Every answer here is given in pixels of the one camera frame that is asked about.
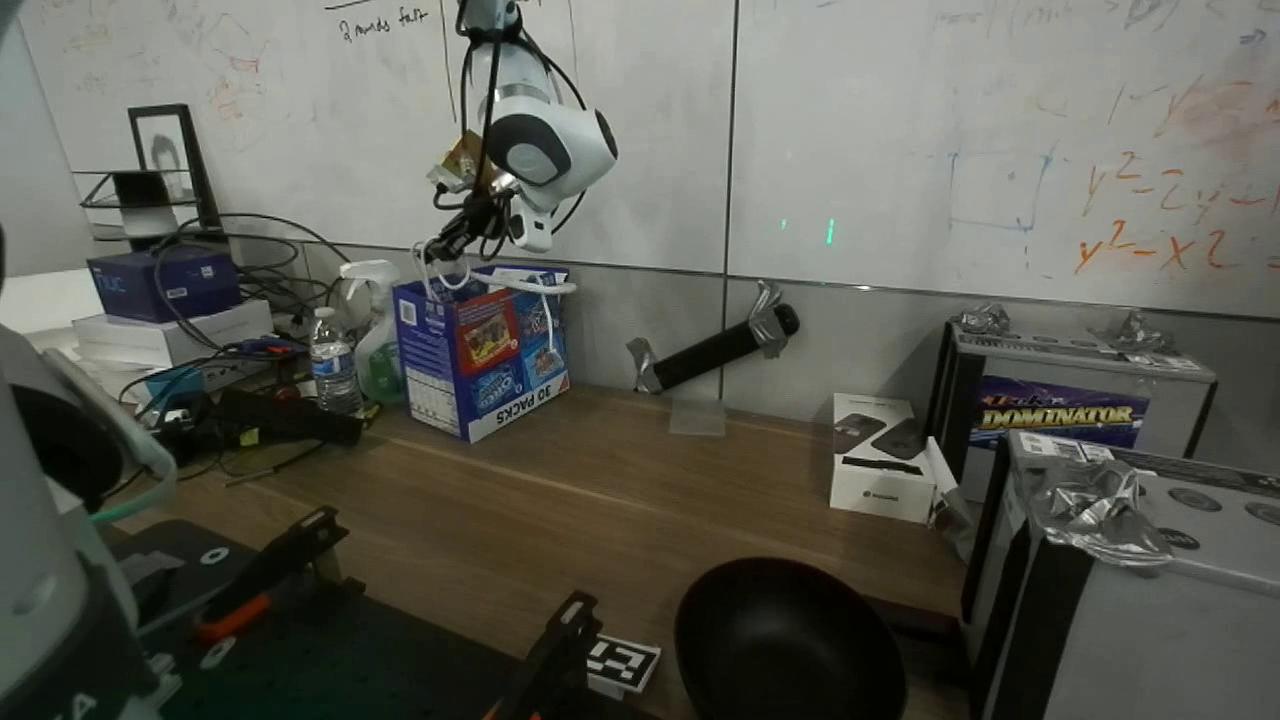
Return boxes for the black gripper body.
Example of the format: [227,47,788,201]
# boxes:
[452,175,527,252]

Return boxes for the white rope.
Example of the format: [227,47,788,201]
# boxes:
[424,257,578,392]

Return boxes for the blue cardboard box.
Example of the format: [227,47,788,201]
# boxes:
[390,263,577,447]

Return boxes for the white phone box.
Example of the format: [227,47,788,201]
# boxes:
[828,387,961,530]

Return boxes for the large grey battery box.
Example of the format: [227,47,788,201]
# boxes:
[964,431,1280,720]

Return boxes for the clear spray bottle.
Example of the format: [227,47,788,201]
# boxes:
[332,257,410,407]

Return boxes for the small water bottle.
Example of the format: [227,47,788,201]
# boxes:
[308,303,358,417]

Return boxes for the black hand tool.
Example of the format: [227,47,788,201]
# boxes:
[154,379,368,470]

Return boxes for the black flashlight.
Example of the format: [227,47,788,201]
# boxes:
[625,298,802,399]

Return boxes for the clear acrylic sheet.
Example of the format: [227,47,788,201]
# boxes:
[663,398,733,440]

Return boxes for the dark blue carton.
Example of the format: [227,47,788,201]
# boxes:
[84,246,248,326]

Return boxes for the white paper stack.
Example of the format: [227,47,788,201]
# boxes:
[69,298,280,392]

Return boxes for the black bar clamp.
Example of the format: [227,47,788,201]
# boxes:
[483,594,602,720]

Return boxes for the black rubber mat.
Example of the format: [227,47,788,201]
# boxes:
[104,518,656,720]

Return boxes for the black white fiducial marker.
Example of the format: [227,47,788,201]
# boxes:
[578,633,668,710]

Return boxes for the black frying pan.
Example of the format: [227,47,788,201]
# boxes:
[671,557,911,720]

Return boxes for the crumpled aluminium foil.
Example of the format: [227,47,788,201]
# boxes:
[1014,431,1178,574]

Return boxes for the black coiled cables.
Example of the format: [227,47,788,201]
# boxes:
[147,207,350,354]

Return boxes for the black picture frame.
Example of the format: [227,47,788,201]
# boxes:
[123,102,223,241]

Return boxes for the black wire shelf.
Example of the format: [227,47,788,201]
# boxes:
[75,163,207,250]

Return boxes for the black clamp orange handle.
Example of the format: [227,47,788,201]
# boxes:
[182,506,350,648]

